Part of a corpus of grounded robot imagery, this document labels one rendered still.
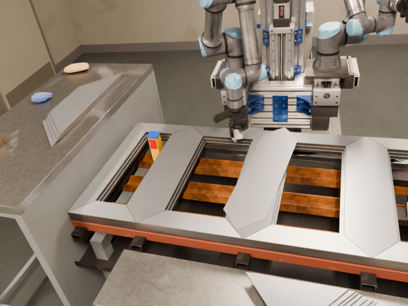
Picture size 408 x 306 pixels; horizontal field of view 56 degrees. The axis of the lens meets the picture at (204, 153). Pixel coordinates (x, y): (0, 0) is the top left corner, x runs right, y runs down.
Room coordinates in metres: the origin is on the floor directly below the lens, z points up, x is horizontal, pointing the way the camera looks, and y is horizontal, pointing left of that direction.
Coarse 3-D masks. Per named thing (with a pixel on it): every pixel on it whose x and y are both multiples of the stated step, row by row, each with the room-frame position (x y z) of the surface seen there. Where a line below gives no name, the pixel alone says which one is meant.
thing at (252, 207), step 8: (232, 200) 1.20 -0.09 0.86; (240, 200) 1.19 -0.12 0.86; (248, 200) 1.18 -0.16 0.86; (224, 208) 1.16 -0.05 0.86; (232, 208) 1.15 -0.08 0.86; (240, 208) 1.14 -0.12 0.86; (248, 208) 1.14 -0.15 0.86; (256, 208) 1.13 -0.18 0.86; (264, 208) 1.12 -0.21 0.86; (264, 216) 1.08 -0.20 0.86
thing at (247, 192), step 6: (240, 186) 1.27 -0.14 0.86; (246, 186) 1.27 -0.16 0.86; (234, 192) 1.24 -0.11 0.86; (240, 192) 1.24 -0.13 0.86; (246, 192) 1.23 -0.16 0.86; (252, 192) 1.23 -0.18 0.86; (258, 192) 1.22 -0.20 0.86; (264, 192) 1.21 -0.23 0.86; (270, 192) 1.21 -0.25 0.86; (246, 198) 1.20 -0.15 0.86; (252, 198) 1.19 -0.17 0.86; (258, 198) 1.19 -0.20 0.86; (264, 198) 1.18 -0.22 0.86; (270, 198) 1.18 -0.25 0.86
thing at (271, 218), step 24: (144, 144) 1.77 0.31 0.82; (216, 144) 1.68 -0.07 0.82; (240, 144) 1.63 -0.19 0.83; (312, 144) 1.51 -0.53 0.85; (120, 168) 1.55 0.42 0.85; (192, 168) 1.49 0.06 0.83; (72, 216) 1.26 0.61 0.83; (216, 240) 1.02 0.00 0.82; (240, 240) 0.99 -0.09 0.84; (384, 264) 0.80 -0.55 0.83
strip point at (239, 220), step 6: (228, 210) 1.14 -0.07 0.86; (228, 216) 1.11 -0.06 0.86; (234, 216) 1.10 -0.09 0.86; (240, 216) 1.10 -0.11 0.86; (246, 216) 1.09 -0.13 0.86; (252, 216) 1.09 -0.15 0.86; (234, 222) 1.07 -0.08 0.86; (240, 222) 1.07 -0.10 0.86; (246, 222) 1.06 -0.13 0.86; (252, 222) 1.06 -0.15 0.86
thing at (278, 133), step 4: (268, 132) 1.66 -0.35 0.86; (272, 132) 1.65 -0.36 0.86; (276, 132) 1.65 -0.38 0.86; (280, 132) 1.64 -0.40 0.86; (284, 132) 1.64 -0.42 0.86; (288, 132) 1.63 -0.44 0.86; (276, 136) 1.62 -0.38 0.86; (280, 136) 1.61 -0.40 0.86; (284, 136) 1.61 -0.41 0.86; (288, 136) 1.60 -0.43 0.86; (292, 136) 1.60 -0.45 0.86
